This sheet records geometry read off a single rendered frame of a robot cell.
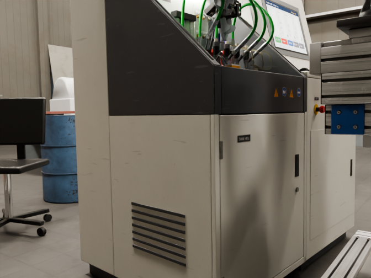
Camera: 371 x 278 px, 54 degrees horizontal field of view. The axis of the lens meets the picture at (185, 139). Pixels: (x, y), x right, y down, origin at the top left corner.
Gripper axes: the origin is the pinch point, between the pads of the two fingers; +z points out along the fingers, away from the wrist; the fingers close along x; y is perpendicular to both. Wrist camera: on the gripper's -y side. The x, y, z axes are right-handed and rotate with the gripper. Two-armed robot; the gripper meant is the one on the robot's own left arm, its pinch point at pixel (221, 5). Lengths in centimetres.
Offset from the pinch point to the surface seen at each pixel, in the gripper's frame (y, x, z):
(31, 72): -799, -228, 578
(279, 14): -45, 56, 40
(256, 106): 34.3, 1.5, 23.2
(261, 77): 25.9, 6.8, 17.4
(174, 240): 62, -41, 54
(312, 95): 16, 42, 46
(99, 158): 12, -61, 56
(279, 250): 70, 2, 76
